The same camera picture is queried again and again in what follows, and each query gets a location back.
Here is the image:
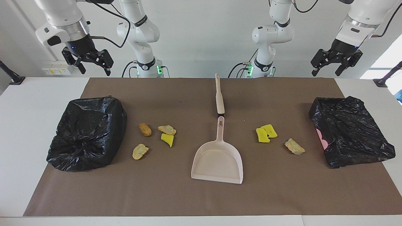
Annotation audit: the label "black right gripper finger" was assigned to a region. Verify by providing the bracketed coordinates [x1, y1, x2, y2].
[62, 46, 87, 75]
[93, 49, 114, 76]

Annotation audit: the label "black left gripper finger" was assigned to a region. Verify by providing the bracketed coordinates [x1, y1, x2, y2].
[335, 50, 363, 77]
[311, 50, 332, 77]

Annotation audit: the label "brown nugget trash piece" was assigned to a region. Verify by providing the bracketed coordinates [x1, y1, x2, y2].
[139, 123, 152, 137]

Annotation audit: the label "oval yellow sponge piece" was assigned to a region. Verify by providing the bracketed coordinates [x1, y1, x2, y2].
[261, 124, 278, 138]

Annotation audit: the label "beige rock-like sponge chunk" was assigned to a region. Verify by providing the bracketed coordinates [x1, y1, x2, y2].
[285, 138, 306, 155]

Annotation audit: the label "tan striped bread piece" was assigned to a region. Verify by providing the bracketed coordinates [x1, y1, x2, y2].
[158, 125, 177, 136]

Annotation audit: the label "notched yellow sponge piece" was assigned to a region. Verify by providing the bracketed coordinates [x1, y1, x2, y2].
[256, 127, 270, 143]

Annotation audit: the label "pale yellow chip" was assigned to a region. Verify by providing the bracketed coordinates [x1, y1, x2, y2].
[132, 144, 149, 160]

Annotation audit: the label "small yellow sponge wedge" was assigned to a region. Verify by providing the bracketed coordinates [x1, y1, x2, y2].
[161, 133, 175, 148]

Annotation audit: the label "beige hand brush black bristles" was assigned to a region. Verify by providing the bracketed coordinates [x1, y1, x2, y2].
[215, 73, 225, 118]

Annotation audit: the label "beige plastic dustpan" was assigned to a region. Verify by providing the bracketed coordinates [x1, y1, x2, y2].
[191, 116, 244, 184]

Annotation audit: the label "left black trash bag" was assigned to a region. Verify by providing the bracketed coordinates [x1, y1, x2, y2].
[46, 96, 128, 172]

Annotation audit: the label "black bag on pink bin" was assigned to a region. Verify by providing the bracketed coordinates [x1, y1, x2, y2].
[309, 96, 396, 169]

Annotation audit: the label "brown paper table mat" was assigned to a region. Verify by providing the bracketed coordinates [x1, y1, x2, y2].
[23, 78, 402, 217]

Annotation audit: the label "black right base cable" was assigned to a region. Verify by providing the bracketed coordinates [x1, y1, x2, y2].
[122, 61, 139, 78]

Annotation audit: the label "black base cable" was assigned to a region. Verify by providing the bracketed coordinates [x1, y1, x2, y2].
[228, 62, 252, 78]
[122, 61, 139, 78]

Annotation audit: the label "white wall power strip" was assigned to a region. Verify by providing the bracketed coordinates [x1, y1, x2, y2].
[42, 64, 69, 76]

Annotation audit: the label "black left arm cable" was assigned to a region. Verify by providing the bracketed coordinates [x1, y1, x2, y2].
[292, 0, 402, 38]

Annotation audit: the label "black left base cable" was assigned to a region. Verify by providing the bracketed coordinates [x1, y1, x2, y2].
[228, 62, 252, 78]

